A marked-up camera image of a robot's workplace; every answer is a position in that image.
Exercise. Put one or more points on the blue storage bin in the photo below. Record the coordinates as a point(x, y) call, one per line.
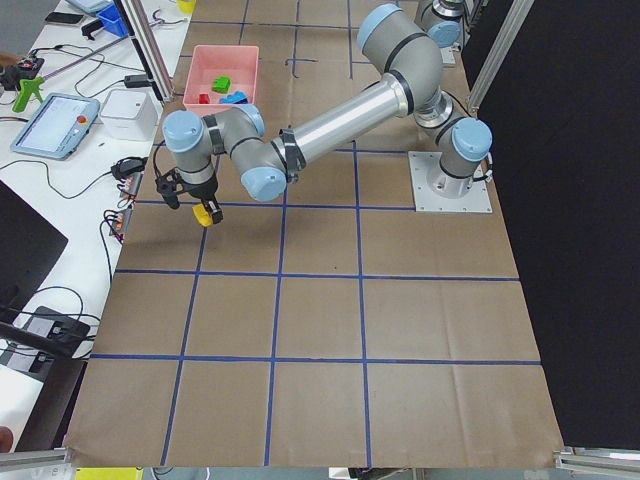
point(112, 21)

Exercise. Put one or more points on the metal reacher grabber tool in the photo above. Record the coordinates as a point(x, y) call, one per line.
point(32, 87)

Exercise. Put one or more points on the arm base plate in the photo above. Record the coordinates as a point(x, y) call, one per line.
point(436, 192)

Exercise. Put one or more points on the teach pendant tablet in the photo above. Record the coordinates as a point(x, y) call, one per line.
point(57, 127)

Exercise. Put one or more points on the blue toy block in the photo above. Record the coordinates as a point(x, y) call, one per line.
point(237, 97)

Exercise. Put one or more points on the green toy block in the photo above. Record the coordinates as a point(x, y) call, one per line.
point(221, 85)

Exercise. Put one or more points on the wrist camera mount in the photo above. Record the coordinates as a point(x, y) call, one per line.
point(167, 188)

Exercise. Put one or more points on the pink plastic box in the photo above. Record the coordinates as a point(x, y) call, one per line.
point(238, 62)

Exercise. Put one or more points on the black power adapter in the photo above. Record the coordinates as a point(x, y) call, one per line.
point(136, 81)

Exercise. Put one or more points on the aluminium frame post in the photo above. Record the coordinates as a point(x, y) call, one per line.
point(146, 47)

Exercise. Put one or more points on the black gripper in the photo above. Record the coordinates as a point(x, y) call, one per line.
point(201, 190)

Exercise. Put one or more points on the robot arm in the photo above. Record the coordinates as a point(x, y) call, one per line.
point(441, 20)
point(410, 66)

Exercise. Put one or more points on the yellow toy block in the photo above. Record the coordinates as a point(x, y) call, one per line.
point(203, 215)

